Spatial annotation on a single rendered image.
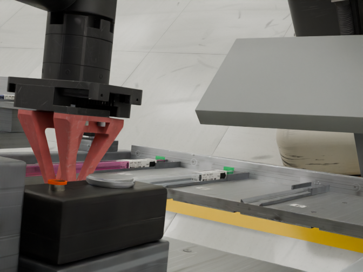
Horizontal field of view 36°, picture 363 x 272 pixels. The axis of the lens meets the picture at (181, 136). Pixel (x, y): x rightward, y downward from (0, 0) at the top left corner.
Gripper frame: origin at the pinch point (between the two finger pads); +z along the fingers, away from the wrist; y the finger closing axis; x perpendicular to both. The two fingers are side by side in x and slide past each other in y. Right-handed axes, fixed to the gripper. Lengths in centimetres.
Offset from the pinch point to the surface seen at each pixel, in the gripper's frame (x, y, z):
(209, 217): 112, -49, 22
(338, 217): 15.4, 19.1, 0.5
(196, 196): 13.8, 4.9, 0.8
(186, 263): -8.6, 18.1, 0.9
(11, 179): -20.6, 17.1, -4.1
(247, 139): 136, -51, -2
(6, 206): -20.7, 17.1, -3.1
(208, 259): -6.7, 18.5, 0.9
